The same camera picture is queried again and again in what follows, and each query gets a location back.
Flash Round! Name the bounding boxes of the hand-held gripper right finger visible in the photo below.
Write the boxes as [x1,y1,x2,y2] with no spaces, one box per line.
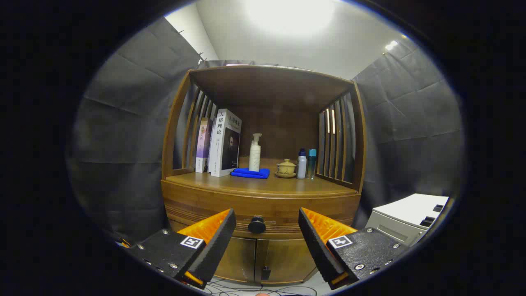
[298,207,411,290]

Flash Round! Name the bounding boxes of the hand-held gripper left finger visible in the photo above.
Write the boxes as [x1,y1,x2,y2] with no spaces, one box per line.
[117,208,238,289]

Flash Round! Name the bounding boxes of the wooden drawer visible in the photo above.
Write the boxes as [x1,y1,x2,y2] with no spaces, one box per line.
[161,180,362,240]

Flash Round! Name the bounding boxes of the black drawer knob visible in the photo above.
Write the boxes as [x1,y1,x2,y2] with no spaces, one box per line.
[248,215,266,234]

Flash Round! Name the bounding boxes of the wooden countertop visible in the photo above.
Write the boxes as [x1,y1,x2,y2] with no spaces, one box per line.
[166,156,357,198]

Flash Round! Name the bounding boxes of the wooden cabinet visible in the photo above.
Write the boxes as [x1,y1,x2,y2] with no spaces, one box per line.
[161,65,367,286]

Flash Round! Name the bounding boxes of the blue folded cloth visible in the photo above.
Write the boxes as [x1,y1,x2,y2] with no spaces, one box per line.
[230,167,270,179]

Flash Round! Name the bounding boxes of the yellow lidded teacup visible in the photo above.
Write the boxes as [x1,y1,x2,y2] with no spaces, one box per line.
[275,159,297,178]

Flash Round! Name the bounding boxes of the white pump bottle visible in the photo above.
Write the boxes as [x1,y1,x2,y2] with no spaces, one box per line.
[249,133,263,172]

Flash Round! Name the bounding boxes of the white grey machine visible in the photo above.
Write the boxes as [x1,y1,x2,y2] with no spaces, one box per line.
[365,193,449,247]

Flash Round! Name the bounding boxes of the white portrait book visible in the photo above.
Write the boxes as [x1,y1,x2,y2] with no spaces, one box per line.
[209,109,242,178]

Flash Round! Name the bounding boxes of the purple book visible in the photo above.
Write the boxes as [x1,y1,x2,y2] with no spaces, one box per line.
[196,118,213,173]

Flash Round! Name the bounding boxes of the black floor cables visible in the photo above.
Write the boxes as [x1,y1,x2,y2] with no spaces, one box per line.
[203,277,319,296]

